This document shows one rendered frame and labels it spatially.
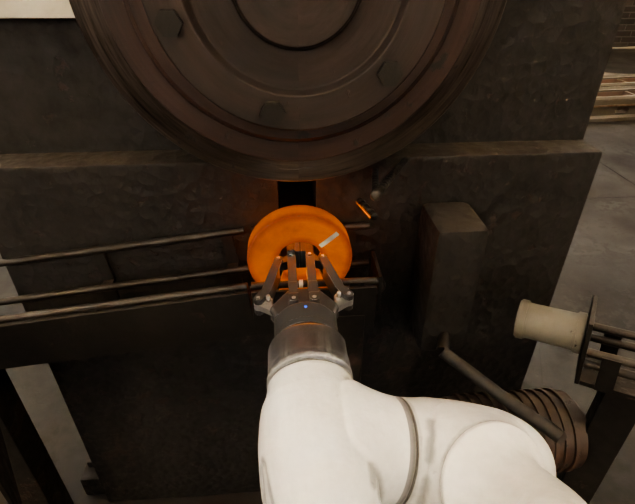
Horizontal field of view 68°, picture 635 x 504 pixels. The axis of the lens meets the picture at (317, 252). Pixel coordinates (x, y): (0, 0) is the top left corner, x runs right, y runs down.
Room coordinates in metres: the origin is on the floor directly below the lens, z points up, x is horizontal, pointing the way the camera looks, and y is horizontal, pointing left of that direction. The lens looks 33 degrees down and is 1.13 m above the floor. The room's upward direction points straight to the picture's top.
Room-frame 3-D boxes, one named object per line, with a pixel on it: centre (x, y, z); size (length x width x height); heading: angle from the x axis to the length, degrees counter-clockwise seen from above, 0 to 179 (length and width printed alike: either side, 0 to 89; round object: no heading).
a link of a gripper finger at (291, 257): (0.50, 0.03, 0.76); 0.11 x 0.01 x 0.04; 6
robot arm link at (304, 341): (0.36, 0.01, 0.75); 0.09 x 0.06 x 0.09; 94
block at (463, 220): (0.63, -0.21, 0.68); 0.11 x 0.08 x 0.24; 4
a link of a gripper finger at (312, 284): (0.50, 0.01, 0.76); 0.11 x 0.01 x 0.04; 3
